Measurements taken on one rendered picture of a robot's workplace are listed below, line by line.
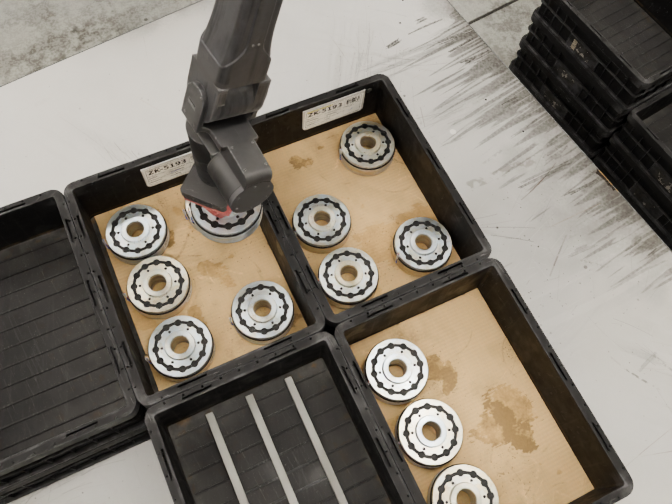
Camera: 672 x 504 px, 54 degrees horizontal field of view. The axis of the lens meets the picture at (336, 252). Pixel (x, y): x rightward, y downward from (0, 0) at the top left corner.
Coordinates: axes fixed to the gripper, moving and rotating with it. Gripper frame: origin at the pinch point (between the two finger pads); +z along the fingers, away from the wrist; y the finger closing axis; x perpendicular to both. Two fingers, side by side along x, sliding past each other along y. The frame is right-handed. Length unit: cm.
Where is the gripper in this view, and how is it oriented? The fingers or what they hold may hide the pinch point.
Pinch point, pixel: (224, 199)
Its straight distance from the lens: 97.0
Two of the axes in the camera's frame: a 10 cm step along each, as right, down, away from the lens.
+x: -9.3, -3.7, 0.8
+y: 3.7, -8.5, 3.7
